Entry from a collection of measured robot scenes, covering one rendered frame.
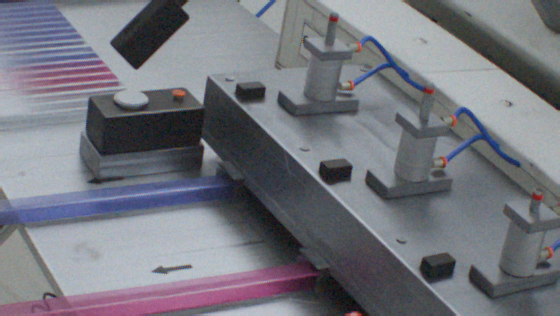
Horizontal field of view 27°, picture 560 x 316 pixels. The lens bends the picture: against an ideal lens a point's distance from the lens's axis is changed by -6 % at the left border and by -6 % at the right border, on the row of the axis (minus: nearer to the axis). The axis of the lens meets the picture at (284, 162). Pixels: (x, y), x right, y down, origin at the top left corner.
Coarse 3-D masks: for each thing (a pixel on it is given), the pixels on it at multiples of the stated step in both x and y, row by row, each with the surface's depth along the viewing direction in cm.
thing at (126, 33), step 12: (156, 0) 69; (168, 0) 68; (144, 12) 69; (156, 12) 68; (168, 12) 68; (180, 12) 69; (132, 24) 68; (144, 24) 68; (156, 24) 68; (168, 24) 69; (180, 24) 69; (120, 36) 68; (132, 36) 68; (144, 36) 68; (156, 36) 69; (168, 36) 69; (120, 48) 68; (132, 48) 68; (144, 48) 69; (156, 48) 69; (132, 60) 69; (144, 60) 69
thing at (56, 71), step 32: (0, 32) 97; (32, 32) 98; (64, 32) 99; (0, 64) 91; (32, 64) 92; (64, 64) 93; (96, 64) 94; (0, 96) 86; (32, 96) 87; (64, 96) 87; (0, 128) 83
